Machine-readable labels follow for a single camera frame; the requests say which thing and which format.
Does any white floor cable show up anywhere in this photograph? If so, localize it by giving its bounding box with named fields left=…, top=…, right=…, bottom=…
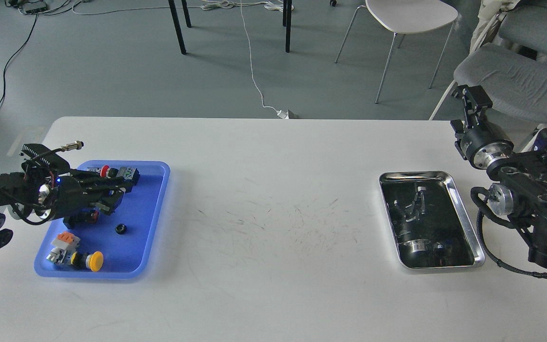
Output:
left=71, top=0, right=299, bottom=119

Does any grey black contact block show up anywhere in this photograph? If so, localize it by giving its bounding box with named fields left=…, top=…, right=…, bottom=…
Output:
left=116, top=166, right=140, bottom=186

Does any black floor cable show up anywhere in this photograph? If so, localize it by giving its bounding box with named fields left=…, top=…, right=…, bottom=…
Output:
left=0, top=14, right=39, bottom=174

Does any silver metal tray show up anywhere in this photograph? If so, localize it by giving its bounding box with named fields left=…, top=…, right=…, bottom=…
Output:
left=378, top=171, right=485, bottom=272

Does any black table leg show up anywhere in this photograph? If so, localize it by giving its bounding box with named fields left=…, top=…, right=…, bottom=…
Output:
left=168, top=0, right=187, bottom=56
left=181, top=0, right=192, bottom=28
left=283, top=0, right=292, bottom=53

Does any yellow push button switch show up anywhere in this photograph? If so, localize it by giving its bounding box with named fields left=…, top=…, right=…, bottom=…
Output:
left=46, top=251, right=104, bottom=272

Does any black selector switch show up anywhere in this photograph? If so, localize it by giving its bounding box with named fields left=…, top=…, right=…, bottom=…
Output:
left=63, top=209, right=100, bottom=229

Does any orange white contact block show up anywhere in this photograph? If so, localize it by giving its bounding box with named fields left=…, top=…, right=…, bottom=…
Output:
left=51, top=231, right=81, bottom=251

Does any white chair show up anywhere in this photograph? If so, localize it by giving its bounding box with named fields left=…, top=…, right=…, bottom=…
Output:
left=335, top=0, right=459, bottom=104

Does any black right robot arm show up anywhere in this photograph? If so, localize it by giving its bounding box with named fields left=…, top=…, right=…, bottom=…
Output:
left=451, top=85, right=547, bottom=279

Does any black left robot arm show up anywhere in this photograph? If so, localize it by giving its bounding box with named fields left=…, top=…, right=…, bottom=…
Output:
left=0, top=141, right=140, bottom=249

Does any black power strip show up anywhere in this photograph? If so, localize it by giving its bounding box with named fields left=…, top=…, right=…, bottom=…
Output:
left=4, top=0, right=48, bottom=15

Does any small black gear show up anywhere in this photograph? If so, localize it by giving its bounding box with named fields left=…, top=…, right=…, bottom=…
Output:
left=114, top=223, right=128, bottom=235

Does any red push button switch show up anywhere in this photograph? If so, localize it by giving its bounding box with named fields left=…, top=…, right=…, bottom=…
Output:
left=86, top=165, right=119, bottom=178

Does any grey cushioned chair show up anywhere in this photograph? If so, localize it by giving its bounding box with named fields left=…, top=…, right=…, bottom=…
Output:
left=429, top=43, right=547, bottom=129
left=471, top=0, right=547, bottom=54

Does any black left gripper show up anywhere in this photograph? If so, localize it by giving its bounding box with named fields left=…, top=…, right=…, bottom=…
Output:
left=48, top=171, right=136, bottom=220

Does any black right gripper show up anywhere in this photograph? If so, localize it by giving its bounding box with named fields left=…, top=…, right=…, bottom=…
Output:
left=450, top=85, right=514, bottom=170

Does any blue plastic tray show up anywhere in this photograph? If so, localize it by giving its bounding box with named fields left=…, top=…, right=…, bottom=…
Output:
left=33, top=160, right=170, bottom=280

